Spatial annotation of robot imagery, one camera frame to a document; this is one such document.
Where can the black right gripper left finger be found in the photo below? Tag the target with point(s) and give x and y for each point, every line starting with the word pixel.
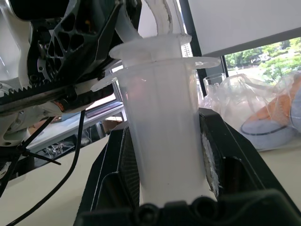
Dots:
pixel 113 164

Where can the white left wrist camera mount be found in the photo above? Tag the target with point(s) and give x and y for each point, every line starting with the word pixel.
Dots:
pixel 11 58

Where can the white board with black frame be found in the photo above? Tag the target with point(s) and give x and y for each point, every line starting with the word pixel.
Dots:
pixel 235 23

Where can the clear plastic bag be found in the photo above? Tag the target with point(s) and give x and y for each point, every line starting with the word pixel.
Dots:
pixel 254 99

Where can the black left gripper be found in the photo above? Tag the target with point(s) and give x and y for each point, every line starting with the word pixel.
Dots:
pixel 70 91

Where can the black zip tie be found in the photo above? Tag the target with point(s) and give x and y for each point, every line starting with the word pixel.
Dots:
pixel 42 158

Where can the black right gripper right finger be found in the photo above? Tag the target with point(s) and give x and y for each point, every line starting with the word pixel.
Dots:
pixel 235 146

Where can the clear glass beaker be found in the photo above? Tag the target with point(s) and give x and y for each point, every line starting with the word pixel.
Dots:
pixel 211 82

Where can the orange object in bag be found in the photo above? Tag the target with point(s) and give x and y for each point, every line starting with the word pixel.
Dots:
pixel 279 101

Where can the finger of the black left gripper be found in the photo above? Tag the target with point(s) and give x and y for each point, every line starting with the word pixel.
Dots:
pixel 134 14

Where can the translucent white plastic syringe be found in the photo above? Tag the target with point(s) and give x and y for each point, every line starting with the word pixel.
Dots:
pixel 164 117

